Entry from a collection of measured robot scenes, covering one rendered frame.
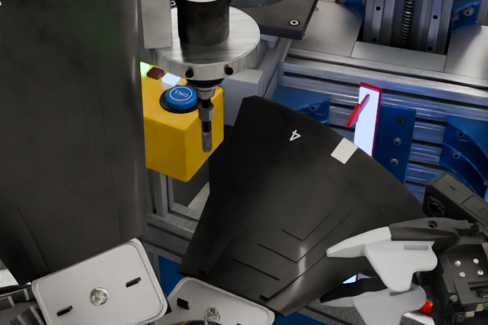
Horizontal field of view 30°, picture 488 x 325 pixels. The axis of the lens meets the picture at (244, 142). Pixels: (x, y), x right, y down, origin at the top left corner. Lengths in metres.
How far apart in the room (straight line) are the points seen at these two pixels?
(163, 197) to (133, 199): 0.60
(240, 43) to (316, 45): 0.92
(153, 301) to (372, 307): 0.23
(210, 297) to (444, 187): 0.24
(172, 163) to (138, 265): 0.48
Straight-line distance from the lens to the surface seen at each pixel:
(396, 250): 0.78
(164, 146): 1.15
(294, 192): 0.85
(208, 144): 0.62
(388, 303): 0.84
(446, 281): 0.79
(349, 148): 0.91
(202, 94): 0.59
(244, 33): 0.57
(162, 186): 1.26
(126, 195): 0.68
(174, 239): 1.31
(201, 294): 0.78
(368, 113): 1.01
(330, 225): 0.84
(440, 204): 0.86
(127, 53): 0.69
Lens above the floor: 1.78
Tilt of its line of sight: 41 degrees down
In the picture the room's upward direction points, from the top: straight up
